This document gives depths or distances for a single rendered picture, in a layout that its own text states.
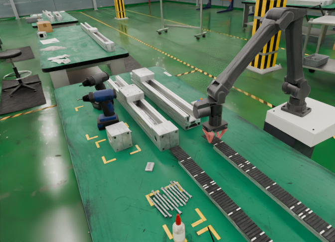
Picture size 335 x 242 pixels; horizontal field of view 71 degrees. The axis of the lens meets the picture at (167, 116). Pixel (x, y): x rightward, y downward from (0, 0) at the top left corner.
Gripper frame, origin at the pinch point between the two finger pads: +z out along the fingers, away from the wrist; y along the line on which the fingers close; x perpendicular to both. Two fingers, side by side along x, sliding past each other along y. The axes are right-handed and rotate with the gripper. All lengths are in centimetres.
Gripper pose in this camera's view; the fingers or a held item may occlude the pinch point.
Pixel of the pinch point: (214, 139)
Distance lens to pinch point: 114.3
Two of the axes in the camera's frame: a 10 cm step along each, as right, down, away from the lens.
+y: -8.8, 2.9, -3.9
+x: 4.8, 4.2, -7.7
